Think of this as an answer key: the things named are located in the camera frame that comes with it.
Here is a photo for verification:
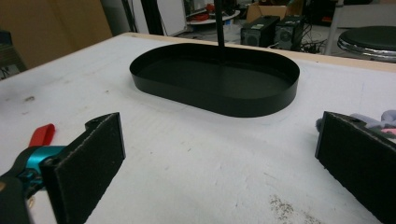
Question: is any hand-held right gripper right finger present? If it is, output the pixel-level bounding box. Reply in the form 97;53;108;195
315;110;396;224

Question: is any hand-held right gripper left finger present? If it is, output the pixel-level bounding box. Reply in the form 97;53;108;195
40;111;127;224

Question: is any grey plush toy keychain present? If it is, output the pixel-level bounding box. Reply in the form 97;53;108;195
316;109;396;136

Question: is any black oval tray stand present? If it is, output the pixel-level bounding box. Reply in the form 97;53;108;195
129;0;301;119

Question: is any black round stool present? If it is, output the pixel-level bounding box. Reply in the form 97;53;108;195
336;25;396;63

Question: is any white metal leg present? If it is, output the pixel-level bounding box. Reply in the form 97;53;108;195
323;0;345;55

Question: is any brown board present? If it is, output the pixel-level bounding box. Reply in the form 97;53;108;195
0;0;113;70

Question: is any black computer case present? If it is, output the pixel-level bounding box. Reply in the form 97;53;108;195
274;14;305;50
240;15;281;49

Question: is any white board panel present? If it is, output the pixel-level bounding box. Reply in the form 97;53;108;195
157;0;188;36

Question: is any cardboard box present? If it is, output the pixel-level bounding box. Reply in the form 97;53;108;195
246;2;289;23

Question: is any white round table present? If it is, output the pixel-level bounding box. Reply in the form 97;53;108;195
186;9;241;26

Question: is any bundle of black cables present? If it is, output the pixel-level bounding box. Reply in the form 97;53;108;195
300;24;328;54

